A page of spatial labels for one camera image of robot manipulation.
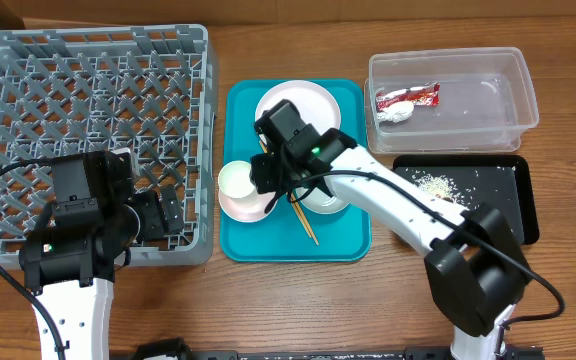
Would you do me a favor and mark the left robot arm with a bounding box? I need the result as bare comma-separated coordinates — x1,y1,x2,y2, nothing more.
19,148,184,359

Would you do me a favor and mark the wooden chopstick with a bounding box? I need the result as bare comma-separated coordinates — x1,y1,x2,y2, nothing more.
261,140,321,247
258,140,318,247

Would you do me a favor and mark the large white plate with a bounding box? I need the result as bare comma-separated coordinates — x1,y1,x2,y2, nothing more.
255,80,341,135

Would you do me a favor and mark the white tissue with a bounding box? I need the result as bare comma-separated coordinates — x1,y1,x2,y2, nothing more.
377,101,415,123

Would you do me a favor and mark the clear plastic bin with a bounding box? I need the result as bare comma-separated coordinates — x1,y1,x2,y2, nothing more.
364,47,539,154

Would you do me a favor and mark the black tray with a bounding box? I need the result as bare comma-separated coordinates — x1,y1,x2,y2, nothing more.
392,154,540,245

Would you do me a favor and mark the grey bowl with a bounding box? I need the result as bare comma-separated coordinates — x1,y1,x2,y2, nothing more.
300,188,349,215

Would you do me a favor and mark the pink small bowl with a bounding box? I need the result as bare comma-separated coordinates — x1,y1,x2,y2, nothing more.
218,191,274,223

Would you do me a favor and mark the white cup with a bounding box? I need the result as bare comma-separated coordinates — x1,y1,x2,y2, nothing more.
218,160,255,199

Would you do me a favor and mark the red snack wrapper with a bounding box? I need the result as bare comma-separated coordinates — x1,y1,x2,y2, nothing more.
375,82,440,111

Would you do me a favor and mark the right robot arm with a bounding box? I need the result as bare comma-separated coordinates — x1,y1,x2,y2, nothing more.
250,100,530,359

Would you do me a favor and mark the teal plastic tray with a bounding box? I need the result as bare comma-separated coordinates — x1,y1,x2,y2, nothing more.
220,79,372,262

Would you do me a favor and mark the white rice pile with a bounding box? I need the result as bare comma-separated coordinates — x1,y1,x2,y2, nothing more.
411,170,481,209

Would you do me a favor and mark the grey dishwasher rack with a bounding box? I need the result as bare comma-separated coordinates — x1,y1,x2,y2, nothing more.
0,24,218,269

